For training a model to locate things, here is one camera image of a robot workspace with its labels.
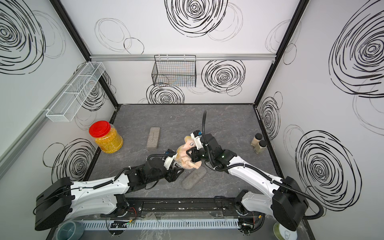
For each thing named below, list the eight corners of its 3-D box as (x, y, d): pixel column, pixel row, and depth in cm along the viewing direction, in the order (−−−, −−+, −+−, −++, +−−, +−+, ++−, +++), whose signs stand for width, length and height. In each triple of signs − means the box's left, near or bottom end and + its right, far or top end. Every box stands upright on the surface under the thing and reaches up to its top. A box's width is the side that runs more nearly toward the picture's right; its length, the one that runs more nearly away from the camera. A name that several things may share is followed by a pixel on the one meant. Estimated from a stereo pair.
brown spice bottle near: (255, 154, 95) (259, 147, 88) (252, 147, 98) (257, 140, 92) (263, 154, 95) (268, 147, 88) (261, 147, 98) (266, 140, 92)
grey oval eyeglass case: (185, 191, 80) (185, 190, 78) (180, 184, 83) (180, 183, 80) (207, 172, 87) (207, 170, 85) (201, 166, 89) (202, 164, 87)
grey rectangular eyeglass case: (146, 149, 96) (145, 147, 94) (151, 129, 107) (150, 126, 105) (157, 149, 96) (156, 147, 94) (161, 129, 107) (160, 126, 105)
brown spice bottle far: (253, 148, 97) (258, 141, 91) (248, 144, 99) (252, 137, 92) (258, 142, 100) (263, 135, 93) (253, 138, 102) (258, 131, 95)
